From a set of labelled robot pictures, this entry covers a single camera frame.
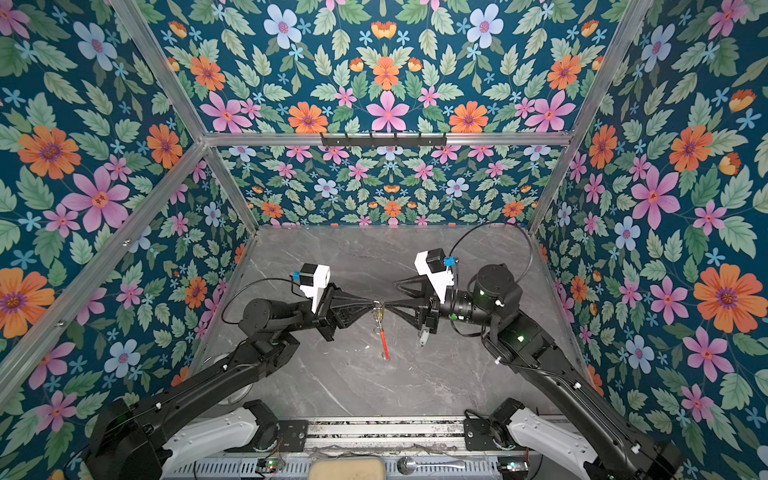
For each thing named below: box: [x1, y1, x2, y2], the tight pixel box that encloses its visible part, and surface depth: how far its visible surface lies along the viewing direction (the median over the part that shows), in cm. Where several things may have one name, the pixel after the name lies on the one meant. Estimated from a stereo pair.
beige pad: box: [308, 456, 387, 480], surface depth 68 cm
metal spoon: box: [397, 456, 466, 475], surface depth 71 cm
